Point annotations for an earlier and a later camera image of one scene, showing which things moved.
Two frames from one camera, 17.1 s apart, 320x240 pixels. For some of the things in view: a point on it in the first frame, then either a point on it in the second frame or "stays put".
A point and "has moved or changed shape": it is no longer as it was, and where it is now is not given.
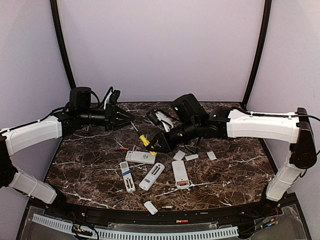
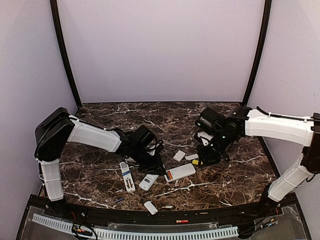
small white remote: [180, 174] has moved or changed shape
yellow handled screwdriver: [144, 139] has moved or changed shape
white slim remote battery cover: [191, 157] stays put
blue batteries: [127, 172] stays put
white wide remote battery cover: [179, 155] stays put
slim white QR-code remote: [128, 176] stays put
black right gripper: [164, 147] → [207, 159]
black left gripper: [132, 117] → [154, 166]
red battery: [182, 221] stays put
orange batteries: [182, 183] → [169, 176]
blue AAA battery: [121, 199] stays put
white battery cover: [152, 209] stays put
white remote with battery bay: [152, 176] stays put
